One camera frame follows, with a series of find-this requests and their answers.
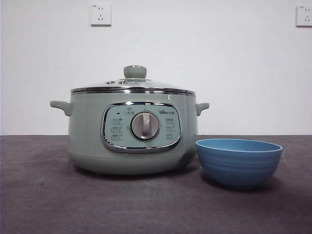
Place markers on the glass lid with green knob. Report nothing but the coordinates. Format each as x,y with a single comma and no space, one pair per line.
134,72

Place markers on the pale green electric steamer pot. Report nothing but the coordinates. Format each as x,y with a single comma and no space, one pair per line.
85,136

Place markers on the blue ribbed bowl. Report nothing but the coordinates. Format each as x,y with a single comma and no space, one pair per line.
240,168

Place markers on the white wall socket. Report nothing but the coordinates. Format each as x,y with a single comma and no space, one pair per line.
101,14
304,15

